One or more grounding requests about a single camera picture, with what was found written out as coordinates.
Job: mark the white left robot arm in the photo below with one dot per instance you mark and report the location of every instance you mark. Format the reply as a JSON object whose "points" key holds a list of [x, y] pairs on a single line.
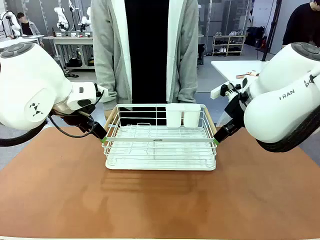
{"points": [[30, 75]]}

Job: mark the white background desk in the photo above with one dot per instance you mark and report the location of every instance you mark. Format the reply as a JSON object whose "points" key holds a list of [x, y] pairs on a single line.
{"points": [[22, 40]]}

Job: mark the white background workbench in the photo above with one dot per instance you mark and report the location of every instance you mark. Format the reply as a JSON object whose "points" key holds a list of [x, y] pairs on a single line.
{"points": [[70, 42]]}

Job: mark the white plastic cutlery holder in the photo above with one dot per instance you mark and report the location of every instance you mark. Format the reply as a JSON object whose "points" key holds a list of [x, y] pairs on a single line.
{"points": [[182, 115]]}

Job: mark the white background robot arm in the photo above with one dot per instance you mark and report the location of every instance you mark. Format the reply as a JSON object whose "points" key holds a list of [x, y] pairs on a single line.
{"points": [[11, 23], [85, 20], [61, 18]]}

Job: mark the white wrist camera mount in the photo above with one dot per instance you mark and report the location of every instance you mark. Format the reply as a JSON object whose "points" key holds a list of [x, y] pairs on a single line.
{"points": [[103, 90], [220, 91]]}

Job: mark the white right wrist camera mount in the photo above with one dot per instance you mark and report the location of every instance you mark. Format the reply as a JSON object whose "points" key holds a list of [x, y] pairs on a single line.
{"points": [[220, 91]]}

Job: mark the person's left forearm grey sleeve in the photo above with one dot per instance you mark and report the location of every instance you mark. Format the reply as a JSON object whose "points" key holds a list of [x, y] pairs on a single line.
{"points": [[188, 82]]}

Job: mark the person in grey cardigan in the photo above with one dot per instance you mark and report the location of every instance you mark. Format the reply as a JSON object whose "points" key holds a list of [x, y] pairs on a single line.
{"points": [[147, 50]]}

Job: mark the wooden shoe rack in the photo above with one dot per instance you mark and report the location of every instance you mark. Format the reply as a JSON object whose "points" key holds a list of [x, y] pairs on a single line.
{"points": [[228, 45]]}

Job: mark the person's right forearm grey sleeve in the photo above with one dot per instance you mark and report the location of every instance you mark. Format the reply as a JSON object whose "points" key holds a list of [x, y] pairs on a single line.
{"points": [[106, 82]]}

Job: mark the white side table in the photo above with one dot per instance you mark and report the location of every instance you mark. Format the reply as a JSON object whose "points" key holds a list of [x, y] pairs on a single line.
{"points": [[232, 68]]}

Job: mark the clear plastic bag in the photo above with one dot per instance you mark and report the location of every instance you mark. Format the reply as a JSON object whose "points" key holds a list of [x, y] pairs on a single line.
{"points": [[223, 118]]}

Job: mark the white dish rack drip tray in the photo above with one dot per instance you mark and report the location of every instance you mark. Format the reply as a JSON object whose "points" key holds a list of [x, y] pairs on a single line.
{"points": [[160, 167]]}

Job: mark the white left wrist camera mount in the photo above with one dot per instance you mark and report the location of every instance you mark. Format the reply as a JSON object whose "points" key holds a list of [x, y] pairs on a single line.
{"points": [[103, 90]]}

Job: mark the black stand pole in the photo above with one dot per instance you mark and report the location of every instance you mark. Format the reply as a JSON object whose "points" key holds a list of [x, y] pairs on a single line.
{"points": [[272, 30]]}

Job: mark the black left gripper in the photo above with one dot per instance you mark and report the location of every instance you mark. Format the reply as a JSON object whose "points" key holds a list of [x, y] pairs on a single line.
{"points": [[80, 121]]}

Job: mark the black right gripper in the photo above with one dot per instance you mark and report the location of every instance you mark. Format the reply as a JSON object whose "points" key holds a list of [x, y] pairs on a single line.
{"points": [[236, 110]]}

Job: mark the black bags pile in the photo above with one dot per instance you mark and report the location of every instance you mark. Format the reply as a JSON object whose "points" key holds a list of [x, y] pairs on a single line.
{"points": [[256, 36]]}

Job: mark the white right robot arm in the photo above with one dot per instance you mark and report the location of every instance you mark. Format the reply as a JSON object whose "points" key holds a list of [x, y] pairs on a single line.
{"points": [[275, 112]]}

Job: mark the background person in black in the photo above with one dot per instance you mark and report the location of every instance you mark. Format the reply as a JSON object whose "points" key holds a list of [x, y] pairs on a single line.
{"points": [[301, 22]]}

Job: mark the background person in grey jacket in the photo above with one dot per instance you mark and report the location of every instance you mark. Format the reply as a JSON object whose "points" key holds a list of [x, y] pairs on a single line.
{"points": [[27, 27]]}

